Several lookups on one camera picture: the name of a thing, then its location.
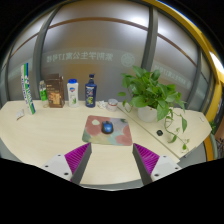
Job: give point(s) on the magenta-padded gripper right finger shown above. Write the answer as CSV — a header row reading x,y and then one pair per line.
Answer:
x,y
147,158

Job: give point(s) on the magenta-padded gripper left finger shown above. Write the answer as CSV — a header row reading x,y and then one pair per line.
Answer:
x,y
77,157

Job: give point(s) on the blue and black computer mouse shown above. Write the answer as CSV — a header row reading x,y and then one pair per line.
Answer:
x,y
107,127

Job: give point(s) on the floral print mouse pad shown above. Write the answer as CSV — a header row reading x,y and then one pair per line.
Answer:
x,y
95,133

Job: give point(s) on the small black round object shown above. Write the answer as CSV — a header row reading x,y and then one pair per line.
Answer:
x,y
159,132

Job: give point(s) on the small white crumpled packet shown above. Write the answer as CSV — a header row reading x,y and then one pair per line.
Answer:
x,y
102,104

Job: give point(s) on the white blue-capped bottle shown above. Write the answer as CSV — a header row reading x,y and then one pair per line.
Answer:
x,y
73,95

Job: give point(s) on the small white patterned jar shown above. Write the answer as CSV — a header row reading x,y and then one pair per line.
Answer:
x,y
112,105

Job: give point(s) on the green potted plant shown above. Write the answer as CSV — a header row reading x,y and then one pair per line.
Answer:
x,y
148,95

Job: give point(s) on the dark blue pump bottle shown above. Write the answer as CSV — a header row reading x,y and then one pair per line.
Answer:
x,y
90,93

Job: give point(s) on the brown carton box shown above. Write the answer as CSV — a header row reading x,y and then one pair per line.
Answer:
x,y
55,91

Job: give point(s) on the clear green-labelled drink bottle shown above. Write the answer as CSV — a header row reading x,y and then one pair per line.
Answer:
x,y
43,95

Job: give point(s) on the white and green shuttlecock tube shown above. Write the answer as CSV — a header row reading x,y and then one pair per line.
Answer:
x,y
28,90

